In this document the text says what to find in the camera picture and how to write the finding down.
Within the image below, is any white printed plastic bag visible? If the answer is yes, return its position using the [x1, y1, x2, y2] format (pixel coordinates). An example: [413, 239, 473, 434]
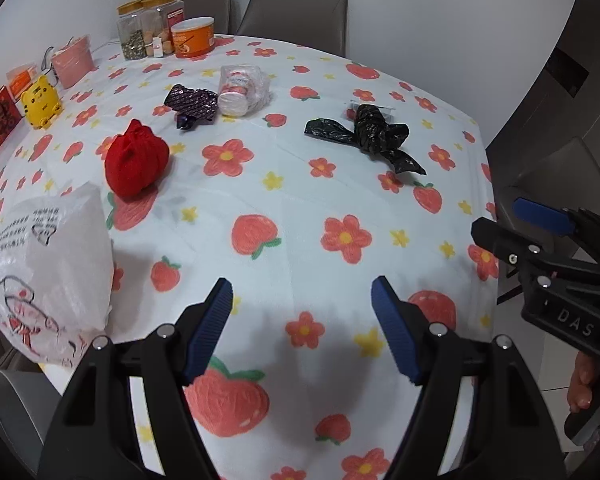
[0, 183, 114, 367]

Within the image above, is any black plastic bag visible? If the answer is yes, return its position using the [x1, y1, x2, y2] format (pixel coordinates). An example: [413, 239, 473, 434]
[304, 107, 426, 176]

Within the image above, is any red cloth pouch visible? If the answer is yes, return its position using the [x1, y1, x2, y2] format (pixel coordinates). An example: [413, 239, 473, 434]
[104, 119, 170, 200]

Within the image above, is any clear plastic blister pack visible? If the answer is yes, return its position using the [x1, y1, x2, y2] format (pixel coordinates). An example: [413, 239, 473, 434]
[343, 101, 394, 122]

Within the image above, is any purple patterned wrapper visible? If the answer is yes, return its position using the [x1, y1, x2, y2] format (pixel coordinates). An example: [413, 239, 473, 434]
[163, 84, 219, 131]

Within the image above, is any plastic yogurt cup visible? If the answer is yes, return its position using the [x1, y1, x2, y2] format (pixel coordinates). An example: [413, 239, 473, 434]
[218, 65, 272, 118]

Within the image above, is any grey metal trash bin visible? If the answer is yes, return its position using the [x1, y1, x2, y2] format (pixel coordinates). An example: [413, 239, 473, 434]
[0, 370, 60, 477]

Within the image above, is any right hand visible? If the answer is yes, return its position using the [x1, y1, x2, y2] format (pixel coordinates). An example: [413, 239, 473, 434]
[567, 352, 600, 413]

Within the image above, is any floral strawberry tablecloth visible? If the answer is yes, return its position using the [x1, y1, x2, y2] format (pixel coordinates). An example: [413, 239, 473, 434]
[0, 36, 498, 479]

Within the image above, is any yellow tiger toy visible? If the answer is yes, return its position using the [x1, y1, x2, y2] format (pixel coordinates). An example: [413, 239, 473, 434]
[20, 75, 62, 129]

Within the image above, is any grey chair right near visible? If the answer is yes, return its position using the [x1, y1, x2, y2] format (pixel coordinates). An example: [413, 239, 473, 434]
[236, 0, 348, 56]

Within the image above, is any grey chair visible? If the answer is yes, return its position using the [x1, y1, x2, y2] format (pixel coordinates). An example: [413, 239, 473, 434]
[236, 0, 348, 56]
[182, 0, 233, 34]

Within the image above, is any orange snack tub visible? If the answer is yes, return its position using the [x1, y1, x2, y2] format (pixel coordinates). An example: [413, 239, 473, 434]
[171, 16, 215, 58]

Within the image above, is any pink round box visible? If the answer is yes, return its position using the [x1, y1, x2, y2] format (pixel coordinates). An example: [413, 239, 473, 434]
[50, 35, 96, 89]

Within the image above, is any orange white small box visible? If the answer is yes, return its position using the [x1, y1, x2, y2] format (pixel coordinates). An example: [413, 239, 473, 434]
[6, 63, 38, 101]

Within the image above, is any clear jar red label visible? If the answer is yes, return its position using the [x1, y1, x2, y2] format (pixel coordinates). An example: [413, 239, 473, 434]
[140, 0, 185, 58]

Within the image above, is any clear jar rear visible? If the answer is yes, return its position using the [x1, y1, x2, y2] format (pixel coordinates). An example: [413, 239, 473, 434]
[117, 0, 146, 61]

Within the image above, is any grey chair right far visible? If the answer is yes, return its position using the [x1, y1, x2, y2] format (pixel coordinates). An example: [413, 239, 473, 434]
[182, 0, 233, 34]

